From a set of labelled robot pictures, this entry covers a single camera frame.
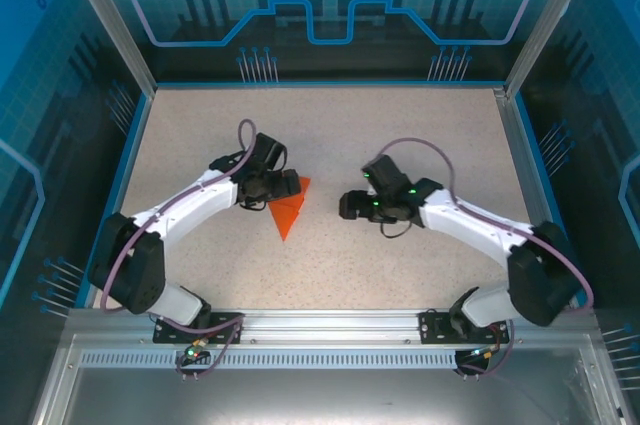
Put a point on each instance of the orange square paper sheet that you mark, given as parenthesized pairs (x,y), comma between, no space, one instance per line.
(287,217)

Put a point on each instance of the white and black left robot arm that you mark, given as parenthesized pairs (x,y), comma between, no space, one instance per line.
(200,200)

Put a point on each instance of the grey metal sheet panel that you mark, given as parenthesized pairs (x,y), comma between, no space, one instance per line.
(325,400)

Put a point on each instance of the aluminium side rail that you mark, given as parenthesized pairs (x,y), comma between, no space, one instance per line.
(522,170)

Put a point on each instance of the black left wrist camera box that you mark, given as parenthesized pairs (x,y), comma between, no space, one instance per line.
(267,150)

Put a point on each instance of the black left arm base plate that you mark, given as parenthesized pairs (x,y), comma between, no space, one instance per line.
(227,327)

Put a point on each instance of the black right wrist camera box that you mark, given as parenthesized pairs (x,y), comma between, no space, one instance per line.
(385,172)

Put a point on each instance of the aluminium frame post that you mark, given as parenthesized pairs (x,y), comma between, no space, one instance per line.
(110,25)
(545,25)

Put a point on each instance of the aluminium mounting rail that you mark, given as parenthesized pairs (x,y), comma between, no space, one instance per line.
(330,325)

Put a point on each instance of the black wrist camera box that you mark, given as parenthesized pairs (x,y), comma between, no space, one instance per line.
(385,172)
(267,150)

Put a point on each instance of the aluminium left frame post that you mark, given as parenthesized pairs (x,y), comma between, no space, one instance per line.
(110,25)

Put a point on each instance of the aluminium right frame post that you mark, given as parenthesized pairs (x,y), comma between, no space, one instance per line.
(545,25)

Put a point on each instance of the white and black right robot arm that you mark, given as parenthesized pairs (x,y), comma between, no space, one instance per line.
(465,225)

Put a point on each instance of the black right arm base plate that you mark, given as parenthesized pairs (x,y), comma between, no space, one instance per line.
(432,327)

